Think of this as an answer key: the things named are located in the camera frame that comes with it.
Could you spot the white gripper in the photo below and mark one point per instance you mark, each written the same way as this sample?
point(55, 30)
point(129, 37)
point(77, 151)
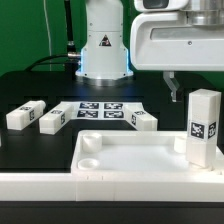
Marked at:
point(165, 41)

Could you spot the white desk top tray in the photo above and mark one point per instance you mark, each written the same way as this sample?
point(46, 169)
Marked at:
point(137, 151)

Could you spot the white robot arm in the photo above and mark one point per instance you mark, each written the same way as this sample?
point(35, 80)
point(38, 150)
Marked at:
point(104, 58)

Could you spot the marker tag sheet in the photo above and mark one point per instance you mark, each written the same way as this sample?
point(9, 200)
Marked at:
point(101, 110)

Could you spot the white L-shaped fence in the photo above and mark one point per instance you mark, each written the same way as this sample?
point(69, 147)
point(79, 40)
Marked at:
point(108, 186)

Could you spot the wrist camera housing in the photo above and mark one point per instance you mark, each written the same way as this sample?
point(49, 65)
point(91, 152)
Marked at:
point(159, 5)

